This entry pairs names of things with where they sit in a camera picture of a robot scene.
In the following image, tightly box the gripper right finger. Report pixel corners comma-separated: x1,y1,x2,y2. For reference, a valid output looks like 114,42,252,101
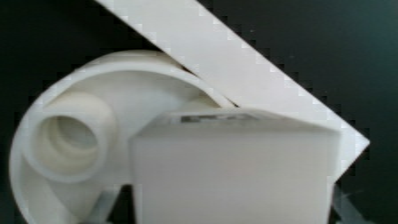
327,187,372,224

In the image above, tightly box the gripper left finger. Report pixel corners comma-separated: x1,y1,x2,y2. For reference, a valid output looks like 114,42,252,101
80,186,133,224

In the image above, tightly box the white right fence bar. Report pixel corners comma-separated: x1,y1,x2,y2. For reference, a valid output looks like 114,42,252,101
94,0,370,177

